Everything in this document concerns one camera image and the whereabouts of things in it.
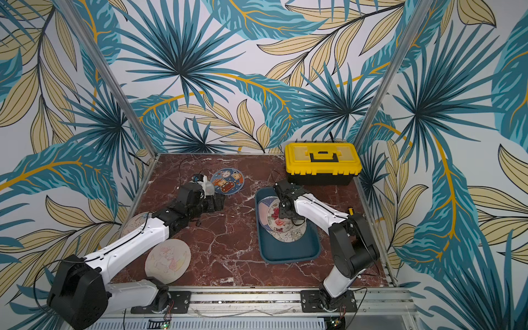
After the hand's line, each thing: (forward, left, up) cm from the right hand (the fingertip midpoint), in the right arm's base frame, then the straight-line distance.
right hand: (291, 212), depth 91 cm
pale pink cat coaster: (-18, +51, -5) cm, 54 cm away
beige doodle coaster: (-1, +71, -4) cm, 71 cm away
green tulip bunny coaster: (-9, +1, -4) cm, 10 cm away
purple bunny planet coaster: (+6, +12, -3) cm, 14 cm away
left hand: (+2, +32, +10) cm, 34 cm away
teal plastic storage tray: (-16, +10, -3) cm, 19 cm away
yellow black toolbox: (+19, -15, +11) cm, 27 cm away
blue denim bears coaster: (+22, +30, -4) cm, 37 cm away
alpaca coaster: (-7, -3, -4) cm, 8 cm away
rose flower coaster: (-4, +7, -2) cm, 8 cm away
